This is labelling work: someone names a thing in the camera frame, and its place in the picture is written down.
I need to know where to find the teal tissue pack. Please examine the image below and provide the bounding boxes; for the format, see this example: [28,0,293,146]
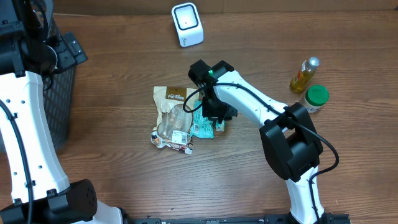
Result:
[215,121,226,132]

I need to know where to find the teal white snack packet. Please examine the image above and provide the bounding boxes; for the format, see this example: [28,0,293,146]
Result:
[190,100,214,139]

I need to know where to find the brown snack packet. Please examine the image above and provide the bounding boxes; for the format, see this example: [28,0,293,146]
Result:
[150,86,198,155]

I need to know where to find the silver round ball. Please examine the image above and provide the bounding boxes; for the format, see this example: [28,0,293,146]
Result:
[289,57,320,93]

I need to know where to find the green lid white jar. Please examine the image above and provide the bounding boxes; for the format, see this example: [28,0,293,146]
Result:
[299,85,330,113]

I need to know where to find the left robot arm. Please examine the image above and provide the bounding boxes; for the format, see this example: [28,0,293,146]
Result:
[1,1,131,224]

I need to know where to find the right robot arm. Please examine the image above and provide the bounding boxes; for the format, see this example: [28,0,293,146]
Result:
[188,60,328,223]

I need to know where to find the white barcode scanner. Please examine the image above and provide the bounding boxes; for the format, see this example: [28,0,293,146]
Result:
[171,2,204,47]

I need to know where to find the grey plastic mesh basket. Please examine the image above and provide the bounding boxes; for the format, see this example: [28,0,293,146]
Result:
[43,67,75,151]

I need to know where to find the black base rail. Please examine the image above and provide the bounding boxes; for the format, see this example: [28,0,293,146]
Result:
[129,213,351,224]

